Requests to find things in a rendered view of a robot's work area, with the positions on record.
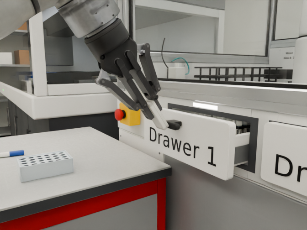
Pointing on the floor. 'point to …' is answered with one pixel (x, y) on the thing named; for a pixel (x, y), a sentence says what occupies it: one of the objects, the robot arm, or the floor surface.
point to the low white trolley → (83, 185)
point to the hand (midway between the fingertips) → (155, 114)
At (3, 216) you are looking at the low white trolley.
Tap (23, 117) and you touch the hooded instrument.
